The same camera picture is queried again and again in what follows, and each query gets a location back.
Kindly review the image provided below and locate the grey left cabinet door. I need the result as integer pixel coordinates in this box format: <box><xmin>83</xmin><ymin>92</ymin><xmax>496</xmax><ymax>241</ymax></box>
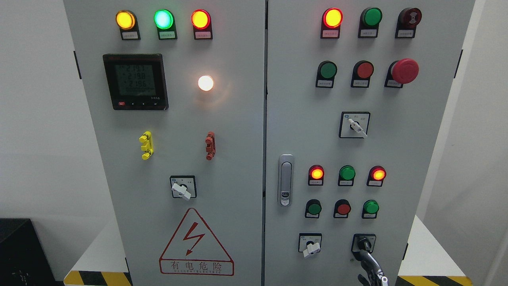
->
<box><xmin>64</xmin><ymin>0</ymin><xmax>265</xmax><ymax>286</ymax></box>

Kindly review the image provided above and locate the green lit indicator light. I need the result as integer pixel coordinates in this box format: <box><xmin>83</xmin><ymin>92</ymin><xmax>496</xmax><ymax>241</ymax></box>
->
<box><xmin>154</xmin><ymin>9</ymin><xmax>177</xmax><ymax>40</ymax></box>

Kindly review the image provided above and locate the bottom right black rotary switch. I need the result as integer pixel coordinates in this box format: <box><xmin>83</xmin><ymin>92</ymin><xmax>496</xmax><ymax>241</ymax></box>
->
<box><xmin>351</xmin><ymin>234</ymin><xmax>376</xmax><ymax>261</ymax></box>

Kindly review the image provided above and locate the yellow terminal connector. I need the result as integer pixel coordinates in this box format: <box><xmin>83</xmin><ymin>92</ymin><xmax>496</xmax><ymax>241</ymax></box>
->
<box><xmin>139</xmin><ymin>131</ymin><xmax>154</xmax><ymax>160</ymax></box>

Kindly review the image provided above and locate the black digital power meter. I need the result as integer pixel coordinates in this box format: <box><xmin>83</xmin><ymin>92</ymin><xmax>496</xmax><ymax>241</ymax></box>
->
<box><xmin>103</xmin><ymin>54</ymin><xmax>169</xmax><ymax>110</ymax></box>

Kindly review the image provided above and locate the red lit indicator left door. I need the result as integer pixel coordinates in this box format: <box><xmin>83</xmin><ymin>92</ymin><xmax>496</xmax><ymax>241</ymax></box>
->
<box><xmin>191</xmin><ymin>9</ymin><xmax>213</xmax><ymax>40</ymax></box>

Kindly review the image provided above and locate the green indicator top right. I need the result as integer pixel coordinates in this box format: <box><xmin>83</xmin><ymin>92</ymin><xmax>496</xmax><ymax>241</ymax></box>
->
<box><xmin>358</xmin><ymin>7</ymin><xmax>383</xmax><ymax>38</ymax></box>

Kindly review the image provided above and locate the red lit indicator right top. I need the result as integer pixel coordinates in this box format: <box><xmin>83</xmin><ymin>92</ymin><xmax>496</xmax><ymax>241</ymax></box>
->
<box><xmin>320</xmin><ymin>7</ymin><xmax>343</xmax><ymax>39</ymax></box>

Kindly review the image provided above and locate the white lit indicator light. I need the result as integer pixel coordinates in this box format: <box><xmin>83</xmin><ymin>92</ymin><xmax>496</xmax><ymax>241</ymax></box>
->
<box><xmin>198</xmin><ymin>75</ymin><xmax>214</xmax><ymax>92</ymax></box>

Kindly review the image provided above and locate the grey cabinet door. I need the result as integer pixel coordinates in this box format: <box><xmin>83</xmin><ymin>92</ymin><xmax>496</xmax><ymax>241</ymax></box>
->
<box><xmin>264</xmin><ymin>0</ymin><xmax>475</xmax><ymax>286</ymax></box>
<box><xmin>64</xmin><ymin>0</ymin><xmax>265</xmax><ymax>286</ymax></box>

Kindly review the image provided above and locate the red emergency stop mushroom button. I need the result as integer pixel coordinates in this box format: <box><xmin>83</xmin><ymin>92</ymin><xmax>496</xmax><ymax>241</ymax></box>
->
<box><xmin>384</xmin><ymin>58</ymin><xmax>419</xmax><ymax>89</ymax></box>

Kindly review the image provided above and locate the red lit indicator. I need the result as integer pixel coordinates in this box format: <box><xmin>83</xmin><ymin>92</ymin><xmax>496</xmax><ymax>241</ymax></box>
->
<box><xmin>366</xmin><ymin>165</ymin><xmax>387</xmax><ymax>187</ymax></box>
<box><xmin>320</xmin><ymin>7</ymin><xmax>343</xmax><ymax>39</ymax></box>
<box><xmin>307</xmin><ymin>164</ymin><xmax>325</xmax><ymax>186</ymax></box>

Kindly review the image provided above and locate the red push button upper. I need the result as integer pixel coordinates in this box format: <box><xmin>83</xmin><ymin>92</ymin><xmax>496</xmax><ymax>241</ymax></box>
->
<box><xmin>350</xmin><ymin>60</ymin><xmax>374</xmax><ymax>88</ymax></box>

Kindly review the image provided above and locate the silver cabinet door handle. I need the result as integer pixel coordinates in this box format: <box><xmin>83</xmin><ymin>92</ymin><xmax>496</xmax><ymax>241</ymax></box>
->
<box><xmin>277</xmin><ymin>154</ymin><xmax>294</xmax><ymax>207</ymax></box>

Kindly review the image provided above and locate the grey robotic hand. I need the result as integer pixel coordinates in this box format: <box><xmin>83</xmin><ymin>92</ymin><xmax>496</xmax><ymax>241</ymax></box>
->
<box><xmin>358</xmin><ymin>250</ymin><xmax>389</xmax><ymax>286</ymax></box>

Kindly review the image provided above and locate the left door rotary switch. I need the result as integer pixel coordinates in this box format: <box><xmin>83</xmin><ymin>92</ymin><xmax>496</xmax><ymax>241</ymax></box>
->
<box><xmin>170</xmin><ymin>175</ymin><xmax>197</xmax><ymax>201</ymax></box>

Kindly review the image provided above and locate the upper right rotary switch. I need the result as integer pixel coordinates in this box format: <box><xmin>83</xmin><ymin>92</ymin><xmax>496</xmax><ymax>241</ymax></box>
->
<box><xmin>339</xmin><ymin>112</ymin><xmax>371</xmax><ymax>138</ymax></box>

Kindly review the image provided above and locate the green push button lower right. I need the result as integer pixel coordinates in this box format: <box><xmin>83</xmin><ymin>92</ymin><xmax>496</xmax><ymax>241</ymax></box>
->
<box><xmin>362</xmin><ymin>199</ymin><xmax>379</xmax><ymax>219</ymax></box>

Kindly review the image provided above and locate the red electric hazard warning sticker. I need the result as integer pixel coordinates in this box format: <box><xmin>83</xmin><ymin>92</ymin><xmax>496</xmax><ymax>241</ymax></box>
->
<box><xmin>159</xmin><ymin>208</ymin><xmax>235</xmax><ymax>276</ymax></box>

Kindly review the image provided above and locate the red lit indicator lower left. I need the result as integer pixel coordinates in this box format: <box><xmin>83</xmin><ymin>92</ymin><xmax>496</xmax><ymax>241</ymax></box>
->
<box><xmin>307</xmin><ymin>164</ymin><xmax>325</xmax><ymax>186</ymax></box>

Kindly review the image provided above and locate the red lit indicator lower right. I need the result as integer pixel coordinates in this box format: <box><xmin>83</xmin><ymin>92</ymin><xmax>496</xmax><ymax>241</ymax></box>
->
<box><xmin>366</xmin><ymin>165</ymin><xmax>387</xmax><ymax>187</ymax></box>

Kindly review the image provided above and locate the bottom left rotary switch white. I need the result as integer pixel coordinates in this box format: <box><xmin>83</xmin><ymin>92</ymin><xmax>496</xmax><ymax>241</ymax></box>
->
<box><xmin>298</xmin><ymin>232</ymin><xmax>322</xmax><ymax>259</ymax></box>

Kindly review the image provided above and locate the green push button lower left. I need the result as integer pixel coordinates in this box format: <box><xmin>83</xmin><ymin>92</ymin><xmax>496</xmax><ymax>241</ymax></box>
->
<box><xmin>304</xmin><ymin>199</ymin><xmax>322</xmax><ymax>218</ymax></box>

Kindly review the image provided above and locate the white platform with hazard stripes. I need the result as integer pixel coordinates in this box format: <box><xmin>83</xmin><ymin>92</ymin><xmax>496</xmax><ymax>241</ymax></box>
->
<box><xmin>62</xmin><ymin>217</ymin><xmax>472</xmax><ymax>286</ymax></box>

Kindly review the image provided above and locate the green push button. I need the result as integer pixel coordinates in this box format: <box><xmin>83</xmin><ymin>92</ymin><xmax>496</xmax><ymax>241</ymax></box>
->
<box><xmin>362</xmin><ymin>199</ymin><xmax>379</xmax><ymax>219</ymax></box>
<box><xmin>315</xmin><ymin>60</ymin><xmax>337</xmax><ymax>89</ymax></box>
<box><xmin>304</xmin><ymin>199</ymin><xmax>322</xmax><ymax>218</ymax></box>

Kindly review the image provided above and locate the green indicator lower middle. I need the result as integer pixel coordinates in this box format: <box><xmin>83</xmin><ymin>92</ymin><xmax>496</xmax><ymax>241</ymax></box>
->
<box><xmin>338</xmin><ymin>165</ymin><xmax>356</xmax><ymax>187</ymax></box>

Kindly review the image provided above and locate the red push button lower middle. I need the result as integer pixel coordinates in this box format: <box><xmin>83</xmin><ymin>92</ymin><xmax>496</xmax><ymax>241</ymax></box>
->
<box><xmin>333</xmin><ymin>199</ymin><xmax>351</xmax><ymax>218</ymax></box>

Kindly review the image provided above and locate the green push button upper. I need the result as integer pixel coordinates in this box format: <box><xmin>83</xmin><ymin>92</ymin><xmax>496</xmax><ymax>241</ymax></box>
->
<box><xmin>315</xmin><ymin>60</ymin><xmax>337</xmax><ymax>89</ymax></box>

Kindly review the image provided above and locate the red terminal connector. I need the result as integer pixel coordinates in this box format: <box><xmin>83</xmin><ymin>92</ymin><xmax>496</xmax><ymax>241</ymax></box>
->
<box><xmin>205</xmin><ymin>131</ymin><xmax>216</xmax><ymax>160</ymax></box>

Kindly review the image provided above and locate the red push button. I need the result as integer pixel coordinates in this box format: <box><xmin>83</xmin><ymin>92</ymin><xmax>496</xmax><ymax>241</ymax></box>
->
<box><xmin>350</xmin><ymin>60</ymin><xmax>374</xmax><ymax>88</ymax></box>
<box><xmin>333</xmin><ymin>199</ymin><xmax>351</xmax><ymax>218</ymax></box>

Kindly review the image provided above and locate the black box lower left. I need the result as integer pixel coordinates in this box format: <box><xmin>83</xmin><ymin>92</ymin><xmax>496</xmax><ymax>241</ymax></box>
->
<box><xmin>0</xmin><ymin>218</ymin><xmax>56</xmax><ymax>286</ymax></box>

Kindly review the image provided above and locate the grey right cabinet door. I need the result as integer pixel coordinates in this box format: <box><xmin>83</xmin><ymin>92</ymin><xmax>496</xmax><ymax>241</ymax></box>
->
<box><xmin>264</xmin><ymin>0</ymin><xmax>475</xmax><ymax>286</ymax></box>

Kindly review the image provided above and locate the yellow indicator light top left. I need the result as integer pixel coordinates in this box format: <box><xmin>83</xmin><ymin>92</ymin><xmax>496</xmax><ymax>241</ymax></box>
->
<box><xmin>115</xmin><ymin>10</ymin><xmax>141</xmax><ymax>40</ymax></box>

